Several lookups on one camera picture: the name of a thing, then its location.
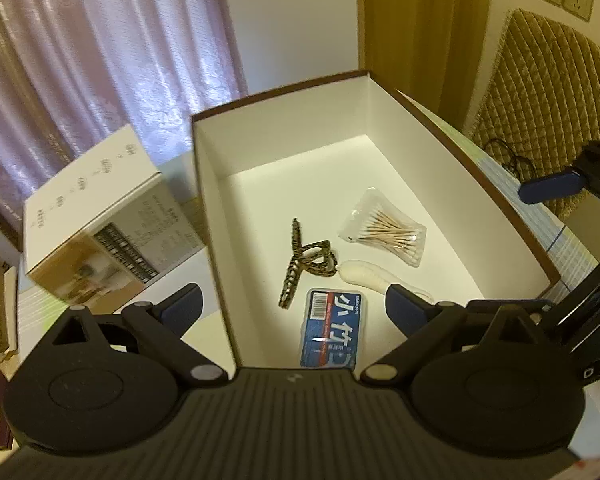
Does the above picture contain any black usb cable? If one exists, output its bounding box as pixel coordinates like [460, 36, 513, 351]
[481, 136, 534, 181]

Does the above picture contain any cotton swabs plastic bag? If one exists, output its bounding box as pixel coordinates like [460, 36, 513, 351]
[338, 188, 427, 268]

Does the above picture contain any leopard print hair claw clip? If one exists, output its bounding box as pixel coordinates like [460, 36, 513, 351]
[278, 218, 338, 309]

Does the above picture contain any blue toothpick plastic box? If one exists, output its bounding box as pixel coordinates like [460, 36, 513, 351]
[299, 288, 366, 370]

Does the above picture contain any white appliance carton box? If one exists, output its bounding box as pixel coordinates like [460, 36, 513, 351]
[23, 126, 202, 314]

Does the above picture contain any brown cardboard shoe box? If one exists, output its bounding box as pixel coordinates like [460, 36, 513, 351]
[192, 72, 560, 368]

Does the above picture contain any wooden door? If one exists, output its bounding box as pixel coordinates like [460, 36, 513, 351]
[356, 0, 490, 130]

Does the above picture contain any purple sheer curtain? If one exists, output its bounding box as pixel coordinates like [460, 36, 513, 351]
[0, 0, 247, 242]

